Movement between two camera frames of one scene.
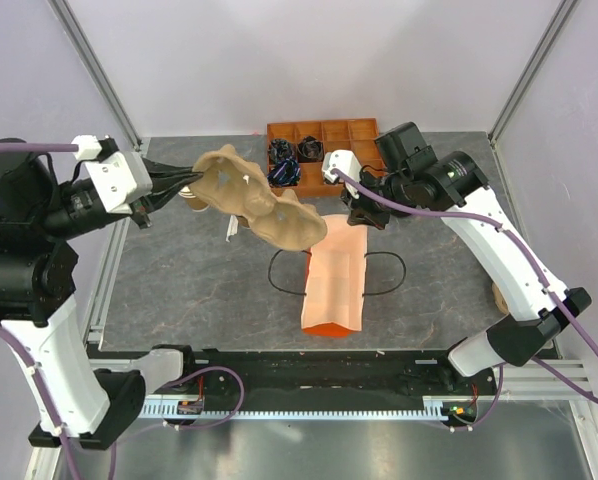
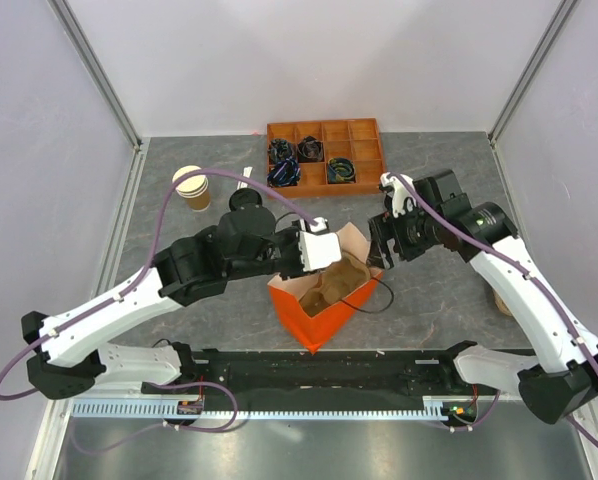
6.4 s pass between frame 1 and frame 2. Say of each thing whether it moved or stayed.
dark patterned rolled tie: stayed
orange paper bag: moved
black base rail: stayed
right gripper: moved
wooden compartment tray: stayed
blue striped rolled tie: stayed
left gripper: moved
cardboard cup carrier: moved
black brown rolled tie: stayed
